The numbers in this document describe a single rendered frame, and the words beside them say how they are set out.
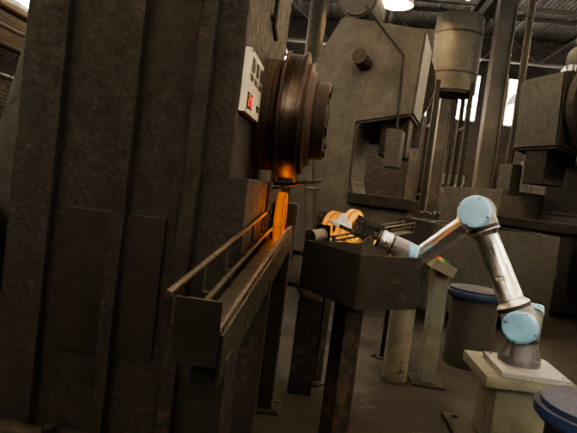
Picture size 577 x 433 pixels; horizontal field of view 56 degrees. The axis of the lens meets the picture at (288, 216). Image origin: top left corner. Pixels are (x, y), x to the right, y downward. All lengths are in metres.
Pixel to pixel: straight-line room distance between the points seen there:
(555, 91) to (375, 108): 1.66
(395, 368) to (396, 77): 2.70
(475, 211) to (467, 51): 9.03
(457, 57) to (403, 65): 6.30
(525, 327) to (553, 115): 3.58
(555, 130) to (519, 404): 3.51
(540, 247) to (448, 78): 6.75
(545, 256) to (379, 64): 2.00
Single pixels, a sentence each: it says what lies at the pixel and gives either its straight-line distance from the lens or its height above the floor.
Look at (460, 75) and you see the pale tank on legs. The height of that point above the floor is 3.30.
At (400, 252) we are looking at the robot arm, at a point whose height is 0.67.
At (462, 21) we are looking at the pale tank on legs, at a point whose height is 4.26.
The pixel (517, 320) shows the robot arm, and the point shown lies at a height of 0.51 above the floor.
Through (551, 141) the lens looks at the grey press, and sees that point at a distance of 5.37.
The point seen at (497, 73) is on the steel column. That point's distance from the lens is 11.14.
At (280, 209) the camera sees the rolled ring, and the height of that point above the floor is 0.78.
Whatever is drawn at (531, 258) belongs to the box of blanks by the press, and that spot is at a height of 0.56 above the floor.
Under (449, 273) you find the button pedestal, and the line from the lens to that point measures 2.64.
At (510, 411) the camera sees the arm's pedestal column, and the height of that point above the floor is 0.17.
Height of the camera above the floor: 0.86
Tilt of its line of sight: 3 degrees down
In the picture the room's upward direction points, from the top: 7 degrees clockwise
